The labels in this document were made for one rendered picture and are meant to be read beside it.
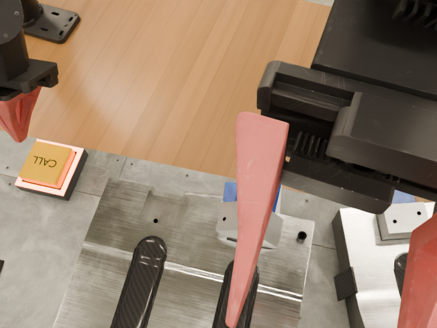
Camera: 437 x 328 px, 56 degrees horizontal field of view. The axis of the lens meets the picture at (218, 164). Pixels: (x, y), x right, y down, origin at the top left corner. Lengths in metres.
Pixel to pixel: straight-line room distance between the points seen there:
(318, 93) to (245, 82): 0.53
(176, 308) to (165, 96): 0.36
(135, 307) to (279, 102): 0.37
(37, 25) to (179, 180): 0.42
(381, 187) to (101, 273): 0.37
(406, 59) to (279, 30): 0.61
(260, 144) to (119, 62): 0.62
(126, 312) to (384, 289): 0.29
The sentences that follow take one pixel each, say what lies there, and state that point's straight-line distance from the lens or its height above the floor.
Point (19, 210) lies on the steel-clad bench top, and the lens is 0.68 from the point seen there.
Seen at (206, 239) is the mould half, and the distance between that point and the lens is 0.49.
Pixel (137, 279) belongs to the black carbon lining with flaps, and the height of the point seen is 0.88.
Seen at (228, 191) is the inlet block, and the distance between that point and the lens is 0.56.
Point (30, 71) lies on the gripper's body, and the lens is 0.52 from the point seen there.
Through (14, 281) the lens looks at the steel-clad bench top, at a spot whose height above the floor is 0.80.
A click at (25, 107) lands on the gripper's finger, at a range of 0.58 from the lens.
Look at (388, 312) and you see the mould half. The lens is 0.53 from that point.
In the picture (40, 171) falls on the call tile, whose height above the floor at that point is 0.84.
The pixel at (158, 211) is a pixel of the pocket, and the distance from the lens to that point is 0.54.
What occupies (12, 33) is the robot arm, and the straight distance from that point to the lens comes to 0.43.
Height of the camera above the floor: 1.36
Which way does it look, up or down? 64 degrees down
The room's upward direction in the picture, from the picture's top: 8 degrees counter-clockwise
